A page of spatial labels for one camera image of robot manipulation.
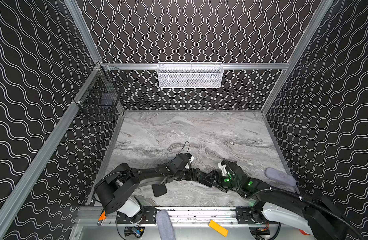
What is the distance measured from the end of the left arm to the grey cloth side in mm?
364

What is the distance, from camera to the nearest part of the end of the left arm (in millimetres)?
694

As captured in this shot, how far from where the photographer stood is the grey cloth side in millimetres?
852
